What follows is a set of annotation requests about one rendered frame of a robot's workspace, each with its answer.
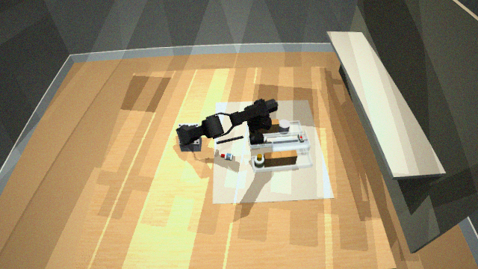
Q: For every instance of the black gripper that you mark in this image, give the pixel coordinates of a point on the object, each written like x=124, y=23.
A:
x=256, y=136

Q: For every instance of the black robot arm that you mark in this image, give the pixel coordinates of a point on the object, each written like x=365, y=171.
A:
x=212, y=127

